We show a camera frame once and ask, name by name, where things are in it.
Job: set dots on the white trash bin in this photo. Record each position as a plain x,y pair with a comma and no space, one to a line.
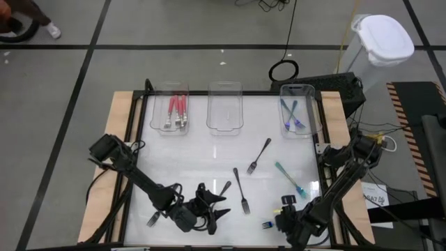
383,38

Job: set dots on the clear plastic bin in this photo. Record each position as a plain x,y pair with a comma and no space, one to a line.
303,92
158,115
224,111

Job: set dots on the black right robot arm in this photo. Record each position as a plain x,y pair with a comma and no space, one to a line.
343,181

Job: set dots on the silver fork right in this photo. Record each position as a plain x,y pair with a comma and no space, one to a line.
240,188

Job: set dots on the black metal table frame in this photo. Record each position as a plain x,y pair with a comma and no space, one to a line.
198,93

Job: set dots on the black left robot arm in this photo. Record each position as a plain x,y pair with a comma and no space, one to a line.
139,178

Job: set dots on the black mat hazard stripes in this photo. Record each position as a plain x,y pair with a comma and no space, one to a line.
414,104

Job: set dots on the person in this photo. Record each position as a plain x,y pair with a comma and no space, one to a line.
31,10

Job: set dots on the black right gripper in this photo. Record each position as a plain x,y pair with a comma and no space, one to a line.
294,224

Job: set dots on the wooden table board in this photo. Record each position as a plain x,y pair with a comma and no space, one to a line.
334,104
118,111

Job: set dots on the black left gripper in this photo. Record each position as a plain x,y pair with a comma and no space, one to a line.
203,218

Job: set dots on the dark grey cabinet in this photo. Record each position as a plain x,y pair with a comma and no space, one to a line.
435,167

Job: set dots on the black metal beam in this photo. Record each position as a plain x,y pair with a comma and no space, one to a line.
411,209

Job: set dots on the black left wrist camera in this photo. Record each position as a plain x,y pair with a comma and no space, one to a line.
184,219

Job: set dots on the white paper sign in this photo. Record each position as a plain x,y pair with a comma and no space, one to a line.
374,195

